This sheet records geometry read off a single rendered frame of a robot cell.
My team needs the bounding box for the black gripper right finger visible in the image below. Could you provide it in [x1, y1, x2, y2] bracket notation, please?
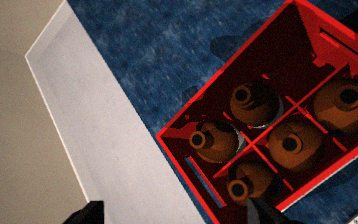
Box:
[247, 197, 306, 224]

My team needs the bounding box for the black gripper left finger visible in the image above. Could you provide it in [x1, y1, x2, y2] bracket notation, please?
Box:
[62, 200, 104, 224]

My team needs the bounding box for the red crate with dividers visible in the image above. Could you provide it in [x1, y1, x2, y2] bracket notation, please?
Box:
[155, 0, 358, 224]

